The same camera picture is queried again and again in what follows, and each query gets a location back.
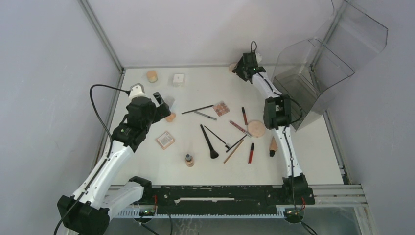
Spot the beige beauty blender sponge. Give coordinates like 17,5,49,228
165,112,176,123

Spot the round beige sponge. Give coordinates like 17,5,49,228
229,63,237,73

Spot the orange square powder compact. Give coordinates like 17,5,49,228
156,131,175,150

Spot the nine-pan eyeshadow palette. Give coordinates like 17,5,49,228
213,101,230,117

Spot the clear acrylic makeup organizer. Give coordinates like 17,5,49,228
273,0,389,130

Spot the round beige powder puff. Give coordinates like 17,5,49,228
247,120,266,138

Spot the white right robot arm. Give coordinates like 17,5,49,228
231,52,308,204

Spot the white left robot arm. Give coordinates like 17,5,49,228
57,92,171,235

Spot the clear plastic bottle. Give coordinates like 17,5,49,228
164,96,176,110

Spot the white cube box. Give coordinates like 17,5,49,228
173,73,185,87

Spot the round tan jar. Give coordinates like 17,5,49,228
146,70,158,83

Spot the orange-red lip gloss tube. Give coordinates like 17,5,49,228
241,107,248,126

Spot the checkered eyeliner pencil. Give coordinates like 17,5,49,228
193,111,217,121

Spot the peach foundation bottle silver pump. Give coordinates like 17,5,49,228
185,154,194,167

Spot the large black powder brush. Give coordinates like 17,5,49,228
200,124,219,159

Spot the red glitter lip gloss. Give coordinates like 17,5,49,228
229,120,252,137

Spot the thin black angled brush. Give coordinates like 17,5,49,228
204,126,231,150

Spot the black slim liner brush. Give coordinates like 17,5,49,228
226,134,247,153

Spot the red black liquid lipstick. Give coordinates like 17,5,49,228
248,143,254,165

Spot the gold slim pencil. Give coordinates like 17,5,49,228
223,140,244,164

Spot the beige foundation bottle black cap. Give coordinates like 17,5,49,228
269,137,278,157

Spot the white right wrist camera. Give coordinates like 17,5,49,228
255,52,262,63

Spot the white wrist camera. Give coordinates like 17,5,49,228
128,83,147,100
255,52,262,63

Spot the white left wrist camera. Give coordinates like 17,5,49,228
128,83,147,100

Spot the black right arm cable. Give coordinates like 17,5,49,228
250,41,319,235

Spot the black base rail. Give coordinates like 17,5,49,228
136,185,316,215

